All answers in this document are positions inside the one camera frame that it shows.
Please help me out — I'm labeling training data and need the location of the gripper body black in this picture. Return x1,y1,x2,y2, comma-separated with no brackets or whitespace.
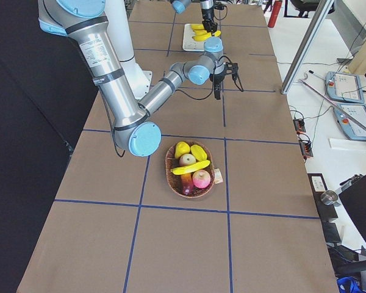
201,7,215,25
212,62,228,84

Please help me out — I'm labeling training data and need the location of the yellow banana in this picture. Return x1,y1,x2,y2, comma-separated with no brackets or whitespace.
170,160,210,175
190,24,204,31
194,30,208,35
192,30,221,42

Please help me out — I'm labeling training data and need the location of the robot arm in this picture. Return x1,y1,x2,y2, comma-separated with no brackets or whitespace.
170,0,218,35
38,1,226,157

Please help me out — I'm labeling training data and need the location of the basket paper tag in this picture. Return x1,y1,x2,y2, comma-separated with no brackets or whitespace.
213,168,223,184

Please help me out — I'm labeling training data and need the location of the brown wicker basket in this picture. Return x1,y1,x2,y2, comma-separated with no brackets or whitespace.
165,141,215,198

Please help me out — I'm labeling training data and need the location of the cream bear tray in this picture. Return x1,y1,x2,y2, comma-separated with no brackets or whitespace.
182,24,221,52

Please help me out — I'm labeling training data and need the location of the yellow lemon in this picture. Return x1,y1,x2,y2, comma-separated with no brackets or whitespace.
190,144,207,162

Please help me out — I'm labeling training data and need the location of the red bottle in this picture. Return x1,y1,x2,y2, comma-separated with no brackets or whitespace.
268,0,282,28

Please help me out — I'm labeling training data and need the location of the black power strip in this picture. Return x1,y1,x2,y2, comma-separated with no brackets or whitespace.
299,139,314,159
293,118,306,134

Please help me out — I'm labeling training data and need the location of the pink apple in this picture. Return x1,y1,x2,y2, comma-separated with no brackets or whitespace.
192,170,211,189

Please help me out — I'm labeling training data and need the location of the purple red mango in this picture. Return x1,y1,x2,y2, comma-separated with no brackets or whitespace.
180,173,194,195

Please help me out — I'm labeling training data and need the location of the reacher grabber tool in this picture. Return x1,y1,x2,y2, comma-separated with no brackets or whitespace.
298,79,366,142

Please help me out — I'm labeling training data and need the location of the far teach pendant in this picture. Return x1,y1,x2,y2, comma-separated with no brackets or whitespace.
325,71,364,103

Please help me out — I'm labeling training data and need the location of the teach pendant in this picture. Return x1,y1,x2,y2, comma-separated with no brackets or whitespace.
334,103,366,142
325,71,364,103

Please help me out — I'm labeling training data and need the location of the near teach pendant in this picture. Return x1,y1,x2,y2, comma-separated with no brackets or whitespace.
334,103,366,142

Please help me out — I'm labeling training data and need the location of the metal cup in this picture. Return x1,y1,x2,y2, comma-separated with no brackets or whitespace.
320,190,342,207

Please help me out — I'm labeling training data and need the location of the aluminium frame post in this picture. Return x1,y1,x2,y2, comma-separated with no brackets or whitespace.
281,0,334,95

